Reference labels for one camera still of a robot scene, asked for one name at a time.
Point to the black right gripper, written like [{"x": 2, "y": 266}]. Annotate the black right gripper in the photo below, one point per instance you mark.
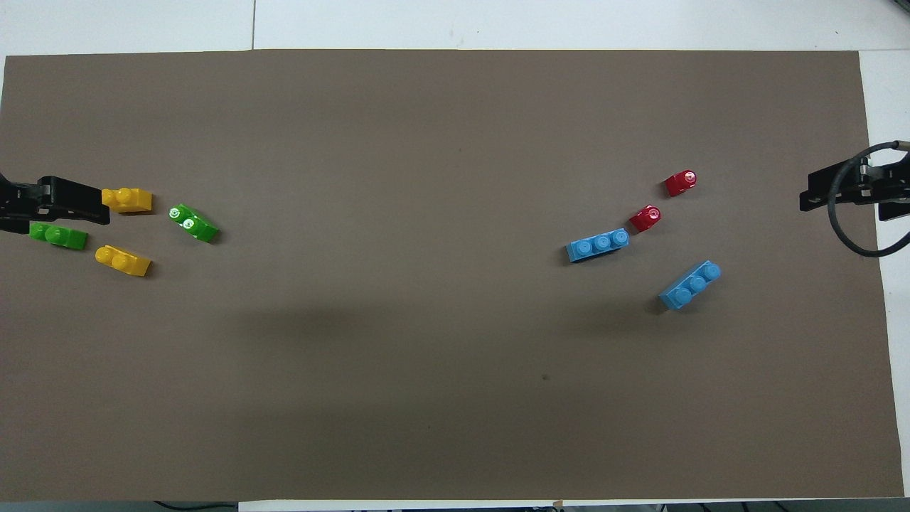
[{"x": 897, "y": 181}]

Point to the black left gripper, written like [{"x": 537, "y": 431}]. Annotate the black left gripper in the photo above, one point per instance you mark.
[{"x": 14, "y": 206}]

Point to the green two-stud toy block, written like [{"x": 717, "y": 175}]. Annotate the green two-stud toy block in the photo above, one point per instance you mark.
[
  {"x": 60, "y": 237},
  {"x": 193, "y": 224}
]

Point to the blue three-stud toy block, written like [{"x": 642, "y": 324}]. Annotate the blue three-stud toy block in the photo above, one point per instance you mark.
[
  {"x": 688, "y": 286},
  {"x": 597, "y": 245}
]

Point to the yellow two-stud toy block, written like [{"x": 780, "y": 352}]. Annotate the yellow two-stud toy block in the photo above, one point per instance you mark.
[
  {"x": 131, "y": 201},
  {"x": 124, "y": 261}
]

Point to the red one-stud toy block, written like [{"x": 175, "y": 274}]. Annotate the red one-stud toy block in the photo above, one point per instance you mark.
[
  {"x": 679, "y": 184},
  {"x": 644, "y": 220}
]

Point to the brown paper table mat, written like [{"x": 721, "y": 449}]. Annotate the brown paper table mat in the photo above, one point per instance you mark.
[{"x": 455, "y": 355}]

